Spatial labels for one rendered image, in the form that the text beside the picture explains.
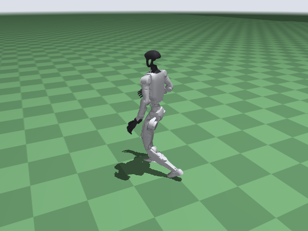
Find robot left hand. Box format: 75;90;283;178
127;118;142;134

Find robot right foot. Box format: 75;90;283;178
144;158;156;163

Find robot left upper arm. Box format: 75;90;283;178
140;75;151;106

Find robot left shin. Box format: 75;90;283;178
147;149;177;172

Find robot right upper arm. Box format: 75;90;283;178
162;70;173;92

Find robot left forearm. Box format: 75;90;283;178
136;99;147;121

